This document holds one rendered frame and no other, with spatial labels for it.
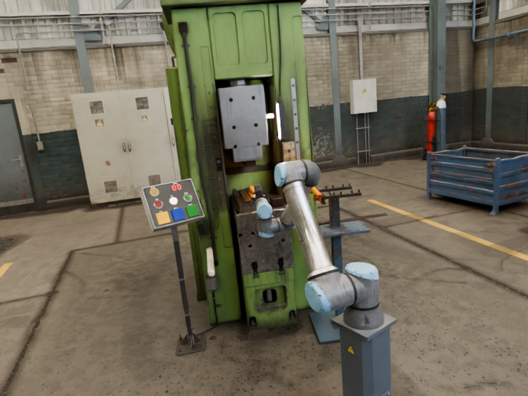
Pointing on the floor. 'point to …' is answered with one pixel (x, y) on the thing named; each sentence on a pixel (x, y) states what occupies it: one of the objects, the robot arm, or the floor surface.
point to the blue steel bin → (478, 175)
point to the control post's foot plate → (191, 344)
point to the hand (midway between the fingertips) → (257, 194)
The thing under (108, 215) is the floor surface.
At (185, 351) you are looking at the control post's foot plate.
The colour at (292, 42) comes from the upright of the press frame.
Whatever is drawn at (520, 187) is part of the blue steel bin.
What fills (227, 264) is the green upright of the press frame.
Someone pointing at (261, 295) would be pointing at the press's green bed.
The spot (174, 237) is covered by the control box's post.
